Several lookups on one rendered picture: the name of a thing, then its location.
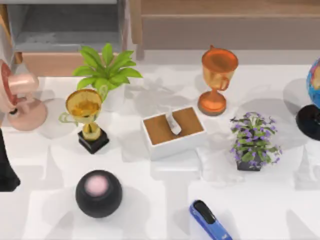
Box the white and brown tissue box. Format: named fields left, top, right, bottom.
left=142, top=105, right=208, bottom=161

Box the orange bronze trophy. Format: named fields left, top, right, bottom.
left=197, top=44, right=239, bottom=116

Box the green leafy potted plant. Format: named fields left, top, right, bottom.
left=71, top=42, right=144, bottom=112

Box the gold trophy with black base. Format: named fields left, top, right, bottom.
left=58, top=88, right=110, bottom=155

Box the purple flower plant black pot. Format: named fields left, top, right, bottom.
left=229, top=111, right=283, bottom=172

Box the black round speaker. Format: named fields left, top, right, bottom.
left=75, top=169, right=124, bottom=219

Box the blue stapler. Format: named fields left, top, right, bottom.
left=188, top=199, right=233, bottom=240

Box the wooden cupboard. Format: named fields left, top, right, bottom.
left=129, top=0, right=320, bottom=61

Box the pale wooden drawer front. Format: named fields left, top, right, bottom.
left=21, top=51, right=106, bottom=77

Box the grey pierced drawer inside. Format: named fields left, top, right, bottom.
left=7, top=0, right=128, bottom=53

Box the pink desk fan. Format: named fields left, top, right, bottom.
left=0, top=59, right=49, bottom=132

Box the blue globe on black stand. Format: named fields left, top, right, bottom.
left=295, top=56, right=320, bottom=141

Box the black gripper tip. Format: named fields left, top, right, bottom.
left=0, top=127, right=21, bottom=193

